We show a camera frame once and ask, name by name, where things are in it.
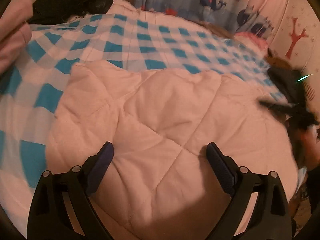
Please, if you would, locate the white quilted jacket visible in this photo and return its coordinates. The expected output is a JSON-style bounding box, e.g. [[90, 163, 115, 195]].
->
[[46, 61, 298, 239]]

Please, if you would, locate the person's right hand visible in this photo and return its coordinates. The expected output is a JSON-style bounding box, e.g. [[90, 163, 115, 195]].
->
[[294, 128, 319, 172]]

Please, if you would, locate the dark garment right side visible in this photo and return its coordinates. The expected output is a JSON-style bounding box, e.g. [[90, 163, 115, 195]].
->
[[265, 56, 306, 104]]

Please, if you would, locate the pink garment at bed corner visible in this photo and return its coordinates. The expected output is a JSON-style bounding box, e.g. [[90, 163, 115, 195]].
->
[[233, 32, 268, 54]]

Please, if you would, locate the brown knitted garment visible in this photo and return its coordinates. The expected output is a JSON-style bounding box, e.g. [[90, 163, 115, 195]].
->
[[196, 21, 234, 39]]

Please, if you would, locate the whale print curtain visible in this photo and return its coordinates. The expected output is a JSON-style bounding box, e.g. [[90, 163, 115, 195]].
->
[[134, 0, 287, 40]]

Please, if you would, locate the blue white checkered storage bag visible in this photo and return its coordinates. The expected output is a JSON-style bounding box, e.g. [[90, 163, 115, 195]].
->
[[0, 0, 288, 235]]

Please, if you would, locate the pink brown bedding pile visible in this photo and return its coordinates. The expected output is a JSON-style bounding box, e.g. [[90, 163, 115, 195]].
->
[[0, 0, 33, 74]]

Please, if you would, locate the black jacket by headboard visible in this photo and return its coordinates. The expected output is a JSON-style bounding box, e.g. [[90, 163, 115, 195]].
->
[[28, 0, 113, 25]]

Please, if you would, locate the red tree wall sticker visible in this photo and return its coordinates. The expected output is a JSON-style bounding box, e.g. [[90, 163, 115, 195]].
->
[[285, 17, 308, 59]]

